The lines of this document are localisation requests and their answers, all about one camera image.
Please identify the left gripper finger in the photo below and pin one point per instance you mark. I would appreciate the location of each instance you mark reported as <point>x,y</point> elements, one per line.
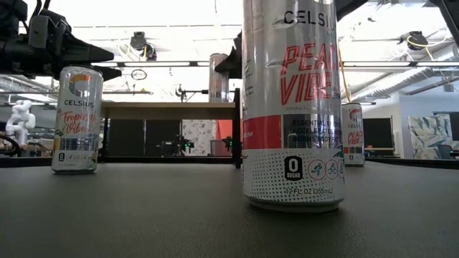
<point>89,53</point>
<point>111,73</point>

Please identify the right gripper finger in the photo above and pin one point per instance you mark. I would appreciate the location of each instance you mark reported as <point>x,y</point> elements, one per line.
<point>233,59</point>

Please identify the silver Celsius can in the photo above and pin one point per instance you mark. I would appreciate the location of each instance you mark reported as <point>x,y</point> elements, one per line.
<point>218,82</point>

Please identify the Celsius Tropical Vibe can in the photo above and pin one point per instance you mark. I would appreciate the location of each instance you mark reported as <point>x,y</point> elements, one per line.
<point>77,125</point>

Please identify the Celsius Peach Vibe can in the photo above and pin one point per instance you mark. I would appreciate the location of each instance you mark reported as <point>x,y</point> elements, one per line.
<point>355,136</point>
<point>290,107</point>

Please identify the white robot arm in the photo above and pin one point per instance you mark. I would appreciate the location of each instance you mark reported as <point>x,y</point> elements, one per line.
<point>21,120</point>

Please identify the black partition panel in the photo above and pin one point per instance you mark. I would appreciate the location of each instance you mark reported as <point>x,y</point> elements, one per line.
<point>125,138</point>

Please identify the orange red panel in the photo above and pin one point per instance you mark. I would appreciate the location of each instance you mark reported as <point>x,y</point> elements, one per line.
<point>224,129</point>

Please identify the white patterned panel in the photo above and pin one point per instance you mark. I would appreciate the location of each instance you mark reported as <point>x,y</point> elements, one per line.
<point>199,132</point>

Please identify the small black robot green light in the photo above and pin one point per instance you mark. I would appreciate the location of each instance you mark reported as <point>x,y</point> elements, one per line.
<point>174,146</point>
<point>228,142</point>

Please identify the black table mat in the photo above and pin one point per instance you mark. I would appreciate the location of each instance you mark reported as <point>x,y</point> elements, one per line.
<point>143,215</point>

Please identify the black screen panel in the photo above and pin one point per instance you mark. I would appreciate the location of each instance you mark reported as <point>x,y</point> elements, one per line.
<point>378,132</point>

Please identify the dark office chair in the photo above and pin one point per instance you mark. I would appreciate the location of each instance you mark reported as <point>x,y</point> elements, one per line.
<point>445,152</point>

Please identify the wooden shelf black frame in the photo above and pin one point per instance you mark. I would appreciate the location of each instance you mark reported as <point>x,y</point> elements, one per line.
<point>168,109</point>

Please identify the white ventilation duct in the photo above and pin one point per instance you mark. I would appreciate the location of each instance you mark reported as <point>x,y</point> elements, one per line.
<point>401,86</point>

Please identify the blue leaf wall painting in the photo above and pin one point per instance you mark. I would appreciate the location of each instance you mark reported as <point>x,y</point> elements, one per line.
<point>428,136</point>

